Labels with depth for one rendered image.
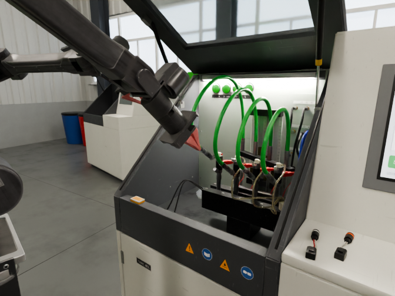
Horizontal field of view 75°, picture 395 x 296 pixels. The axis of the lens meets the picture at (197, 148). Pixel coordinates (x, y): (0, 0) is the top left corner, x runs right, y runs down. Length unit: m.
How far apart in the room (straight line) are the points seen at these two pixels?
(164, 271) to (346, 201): 0.66
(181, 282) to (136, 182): 0.43
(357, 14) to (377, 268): 4.43
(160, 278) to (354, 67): 0.97
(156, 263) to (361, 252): 0.68
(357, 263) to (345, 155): 0.30
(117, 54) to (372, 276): 0.71
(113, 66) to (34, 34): 7.42
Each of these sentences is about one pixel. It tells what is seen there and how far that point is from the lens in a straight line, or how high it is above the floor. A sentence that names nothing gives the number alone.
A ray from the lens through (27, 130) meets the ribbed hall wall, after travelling 7.64.
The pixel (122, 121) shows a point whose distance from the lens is 3.74.
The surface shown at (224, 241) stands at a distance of 0.80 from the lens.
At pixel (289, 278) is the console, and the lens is 0.76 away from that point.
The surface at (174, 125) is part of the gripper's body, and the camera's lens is 0.61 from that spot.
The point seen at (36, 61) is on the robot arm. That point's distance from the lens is 1.03.
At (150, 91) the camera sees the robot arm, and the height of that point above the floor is 1.37.
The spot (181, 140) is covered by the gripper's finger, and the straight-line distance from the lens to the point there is 0.61.
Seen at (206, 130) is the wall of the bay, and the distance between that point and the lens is 1.38.
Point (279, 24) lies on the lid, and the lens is 1.02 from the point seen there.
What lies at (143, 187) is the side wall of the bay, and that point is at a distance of 1.17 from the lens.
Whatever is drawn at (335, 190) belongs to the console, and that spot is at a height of 1.08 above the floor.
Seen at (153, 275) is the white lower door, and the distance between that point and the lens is 1.12.
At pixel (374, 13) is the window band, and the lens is 4.93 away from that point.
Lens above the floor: 1.38
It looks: 13 degrees down
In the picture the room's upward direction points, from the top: straight up
